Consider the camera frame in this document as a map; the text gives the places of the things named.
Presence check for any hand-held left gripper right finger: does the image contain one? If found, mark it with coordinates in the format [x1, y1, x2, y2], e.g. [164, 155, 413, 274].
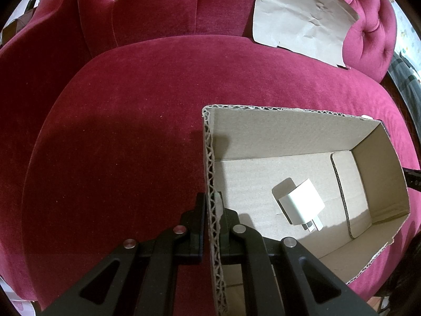
[215, 191, 379, 316]

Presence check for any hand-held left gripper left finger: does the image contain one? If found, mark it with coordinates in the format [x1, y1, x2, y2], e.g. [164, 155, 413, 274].
[41, 192, 208, 316]

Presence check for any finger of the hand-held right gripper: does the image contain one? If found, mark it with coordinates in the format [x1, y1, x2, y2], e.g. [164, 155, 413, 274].
[404, 167, 421, 192]

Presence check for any white charger adapter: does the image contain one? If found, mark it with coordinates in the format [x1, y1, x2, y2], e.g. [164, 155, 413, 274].
[278, 179, 326, 233]

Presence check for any grey striped cloth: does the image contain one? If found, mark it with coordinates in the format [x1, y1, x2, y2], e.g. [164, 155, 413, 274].
[387, 51, 421, 116]

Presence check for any red velvet sofa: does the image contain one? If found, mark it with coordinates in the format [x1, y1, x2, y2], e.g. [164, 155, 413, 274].
[0, 0, 421, 316]

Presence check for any brown paper sheet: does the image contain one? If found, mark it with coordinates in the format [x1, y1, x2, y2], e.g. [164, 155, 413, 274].
[252, 0, 360, 70]

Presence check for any small brown cardboard box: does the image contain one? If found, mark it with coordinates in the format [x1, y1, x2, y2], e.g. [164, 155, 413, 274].
[0, 16, 26, 46]

